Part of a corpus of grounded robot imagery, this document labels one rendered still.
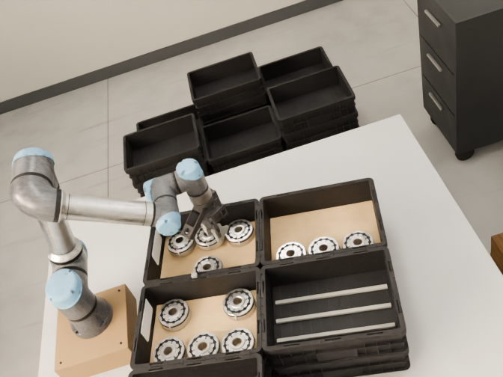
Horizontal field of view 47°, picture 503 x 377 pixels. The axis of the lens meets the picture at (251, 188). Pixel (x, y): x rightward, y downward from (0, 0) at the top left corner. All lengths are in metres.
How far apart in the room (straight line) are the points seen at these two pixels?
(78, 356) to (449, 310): 1.22
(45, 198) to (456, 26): 1.88
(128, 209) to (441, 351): 1.02
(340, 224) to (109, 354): 0.89
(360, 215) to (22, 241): 2.44
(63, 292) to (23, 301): 1.62
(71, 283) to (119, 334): 0.25
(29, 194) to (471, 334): 1.34
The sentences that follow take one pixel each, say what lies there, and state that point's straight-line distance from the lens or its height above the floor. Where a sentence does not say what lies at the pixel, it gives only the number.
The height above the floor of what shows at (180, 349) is 0.86.
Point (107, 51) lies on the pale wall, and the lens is 4.87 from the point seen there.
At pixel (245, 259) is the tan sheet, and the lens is 2.01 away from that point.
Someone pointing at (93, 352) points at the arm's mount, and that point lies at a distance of 2.08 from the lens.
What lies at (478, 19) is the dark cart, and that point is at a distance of 2.81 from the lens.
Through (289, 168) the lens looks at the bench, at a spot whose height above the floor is 0.70.
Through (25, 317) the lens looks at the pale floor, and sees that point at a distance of 3.49.
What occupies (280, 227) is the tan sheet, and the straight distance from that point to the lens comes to 2.07.
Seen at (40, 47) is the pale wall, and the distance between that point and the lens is 4.89.
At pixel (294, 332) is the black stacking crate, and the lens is 1.82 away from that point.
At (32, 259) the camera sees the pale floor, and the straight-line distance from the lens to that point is 3.76.
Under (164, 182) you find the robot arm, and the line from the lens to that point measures 1.85.
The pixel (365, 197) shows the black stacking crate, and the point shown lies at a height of 0.85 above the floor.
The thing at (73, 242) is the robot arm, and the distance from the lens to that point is 2.02.
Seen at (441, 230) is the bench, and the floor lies 0.70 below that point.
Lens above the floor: 2.37
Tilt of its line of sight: 43 degrees down
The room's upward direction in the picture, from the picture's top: 20 degrees counter-clockwise
